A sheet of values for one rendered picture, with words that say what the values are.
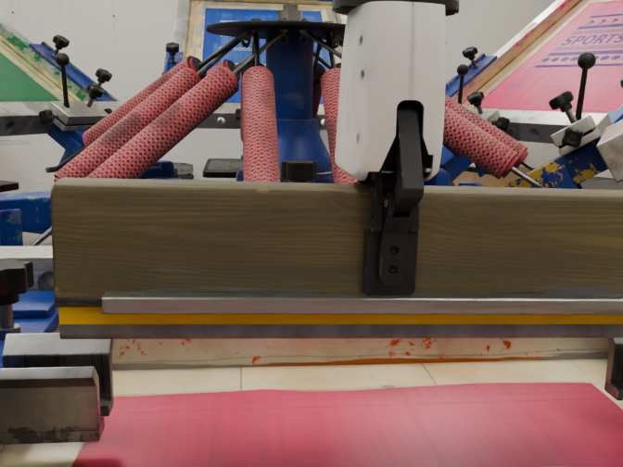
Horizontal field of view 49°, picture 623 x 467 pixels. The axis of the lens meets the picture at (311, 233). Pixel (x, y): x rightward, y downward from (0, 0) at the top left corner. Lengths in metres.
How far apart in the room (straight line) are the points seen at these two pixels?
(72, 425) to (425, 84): 0.30
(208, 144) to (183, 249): 4.16
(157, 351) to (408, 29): 0.37
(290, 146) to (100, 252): 0.83
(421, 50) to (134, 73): 4.25
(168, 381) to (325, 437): 0.16
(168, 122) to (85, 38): 3.60
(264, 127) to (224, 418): 0.54
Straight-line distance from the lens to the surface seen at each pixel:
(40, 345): 0.51
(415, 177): 0.37
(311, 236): 0.42
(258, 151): 0.95
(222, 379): 0.61
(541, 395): 0.61
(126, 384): 0.61
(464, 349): 0.66
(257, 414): 0.54
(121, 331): 0.45
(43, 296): 0.68
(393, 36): 0.39
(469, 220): 0.44
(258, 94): 1.05
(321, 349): 0.63
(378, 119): 0.38
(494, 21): 4.89
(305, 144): 1.23
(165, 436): 0.52
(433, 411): 0.56
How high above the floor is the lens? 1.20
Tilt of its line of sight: 11 degrees down
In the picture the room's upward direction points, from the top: 1 degrees clockwise
